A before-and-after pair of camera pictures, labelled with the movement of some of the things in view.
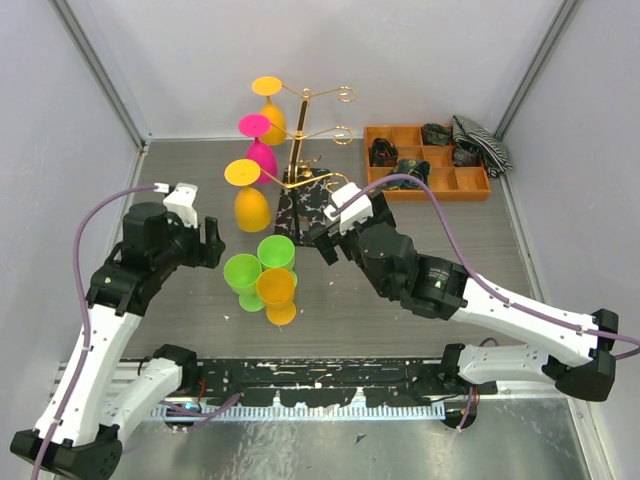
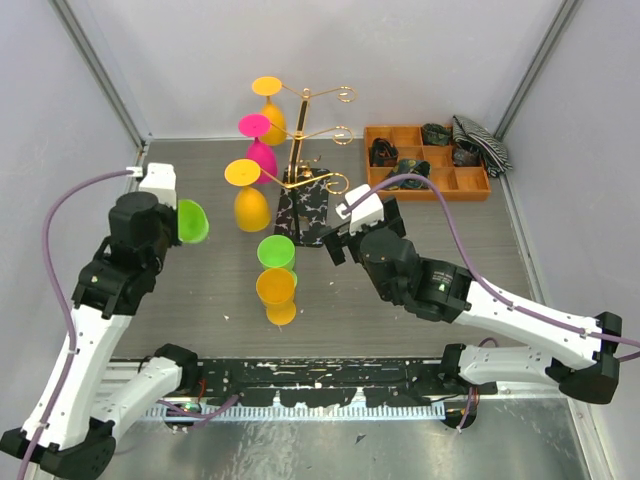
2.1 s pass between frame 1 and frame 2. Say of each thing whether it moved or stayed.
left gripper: moved
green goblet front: moved
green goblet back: stayed
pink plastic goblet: stayed
